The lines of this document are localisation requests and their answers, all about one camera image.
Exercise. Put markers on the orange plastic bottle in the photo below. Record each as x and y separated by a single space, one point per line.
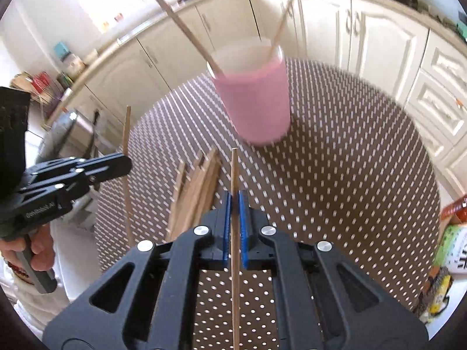
456 209

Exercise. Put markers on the person's left hand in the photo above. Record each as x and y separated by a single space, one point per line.
43 251

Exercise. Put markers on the yellow black patterned bag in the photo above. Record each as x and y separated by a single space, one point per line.
437 291

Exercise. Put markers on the bundle of wooden chopsticks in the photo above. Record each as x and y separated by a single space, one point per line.
197 189

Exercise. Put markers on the brown dotted tablecloth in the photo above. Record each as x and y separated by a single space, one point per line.
346 175

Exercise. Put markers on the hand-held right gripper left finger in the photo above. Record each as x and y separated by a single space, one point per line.
227 226

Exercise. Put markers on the glass jar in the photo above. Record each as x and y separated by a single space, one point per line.
74 65

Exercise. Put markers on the cream base cabinets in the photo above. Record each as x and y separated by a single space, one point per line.
383 43

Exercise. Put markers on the green white packet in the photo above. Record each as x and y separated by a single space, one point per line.
454 248

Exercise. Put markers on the teal box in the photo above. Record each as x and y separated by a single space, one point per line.
61 49

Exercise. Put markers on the stainless steel bin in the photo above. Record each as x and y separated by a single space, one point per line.
69 131

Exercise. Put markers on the wooden chopstick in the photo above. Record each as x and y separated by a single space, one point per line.
286 11
235 175
126 135
182 32

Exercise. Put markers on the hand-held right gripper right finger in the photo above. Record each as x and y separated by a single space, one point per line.
243 226

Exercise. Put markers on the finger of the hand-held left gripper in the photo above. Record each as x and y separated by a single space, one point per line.
109 166
54 191

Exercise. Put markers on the pink cup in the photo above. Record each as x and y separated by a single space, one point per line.
255 98

